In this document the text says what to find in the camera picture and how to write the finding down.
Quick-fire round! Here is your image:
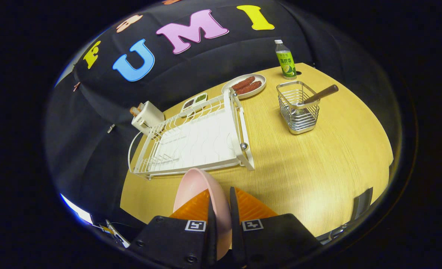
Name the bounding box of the white compartment seed dish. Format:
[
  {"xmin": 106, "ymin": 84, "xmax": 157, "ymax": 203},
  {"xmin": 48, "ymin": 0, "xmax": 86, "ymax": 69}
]
[{"xmin": 182, "ymin": 92, "xmax": 208, "ymax": 112}]

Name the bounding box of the wooden handle spoon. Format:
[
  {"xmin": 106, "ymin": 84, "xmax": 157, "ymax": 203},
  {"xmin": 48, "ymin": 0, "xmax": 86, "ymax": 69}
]
[{"xmin": 290, "ymin": 84, "xmax": 339, "ymax": 114}]

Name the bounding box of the pink plate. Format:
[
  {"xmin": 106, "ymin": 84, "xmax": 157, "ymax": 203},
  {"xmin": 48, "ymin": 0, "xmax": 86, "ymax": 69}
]
[{"xmin": 173, "ymin": 168, "xmax": 232, "ymax": 260}]

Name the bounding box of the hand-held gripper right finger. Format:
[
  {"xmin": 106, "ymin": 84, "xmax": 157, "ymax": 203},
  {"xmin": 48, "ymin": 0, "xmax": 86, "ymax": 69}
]
[{"xmin": 229, "ymin": 187, "xmax": 322, "ymax": 268}]

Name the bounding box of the brown meat piece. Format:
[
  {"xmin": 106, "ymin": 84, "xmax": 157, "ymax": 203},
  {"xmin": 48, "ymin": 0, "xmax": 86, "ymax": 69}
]
[
  {"xmin": 236, "ymin": 81, "xmax": 262, "ymax": 95},
  {"xmin": 231, "ymin": 77, "xmax": 256, "ymax": 91}
]

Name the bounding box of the white wire dish rack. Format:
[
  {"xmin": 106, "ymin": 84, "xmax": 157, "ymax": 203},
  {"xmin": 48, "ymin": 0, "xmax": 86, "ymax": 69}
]
[{"xmin": 127, "ymin": 88, "xmax": 256, "ymax": 180}]

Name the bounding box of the metal wire basket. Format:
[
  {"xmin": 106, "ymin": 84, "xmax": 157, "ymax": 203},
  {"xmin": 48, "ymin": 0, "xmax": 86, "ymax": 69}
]
[{"xmin": 276, "ymin": 81, "xmax": 320, "ymax": 135}]

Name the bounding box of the white toaster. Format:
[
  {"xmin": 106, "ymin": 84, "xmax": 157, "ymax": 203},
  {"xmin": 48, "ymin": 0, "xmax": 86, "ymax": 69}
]
[{"xmin": 131, "ymin": 101, "xmax": 165, "ymax": 136}]

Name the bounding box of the green label drink bottle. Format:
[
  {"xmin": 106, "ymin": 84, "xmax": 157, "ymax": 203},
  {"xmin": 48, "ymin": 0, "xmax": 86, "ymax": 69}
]
[{"xmin": 274, "ymin": 40, "xmax": 297, "ymax": 80}]

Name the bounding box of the black backdrop cloth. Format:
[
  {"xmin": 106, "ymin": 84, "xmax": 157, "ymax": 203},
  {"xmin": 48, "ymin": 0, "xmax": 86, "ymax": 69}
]
[{"xmin": 45, "ymin": 0, "xmax": 393, "ymax": 225}]

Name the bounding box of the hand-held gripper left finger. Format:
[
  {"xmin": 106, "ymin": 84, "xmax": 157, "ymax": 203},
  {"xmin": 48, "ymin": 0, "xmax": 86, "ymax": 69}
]
[{"xmin": 129, "ymin": 189, "xmax": 218, "ymax": 268}]

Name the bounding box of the white round meat plate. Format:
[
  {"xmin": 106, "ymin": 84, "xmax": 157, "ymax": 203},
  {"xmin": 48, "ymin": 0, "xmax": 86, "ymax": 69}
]
[{"xmin": 222, "ymin": 74, "xmax": 267, "ymax": 99}]

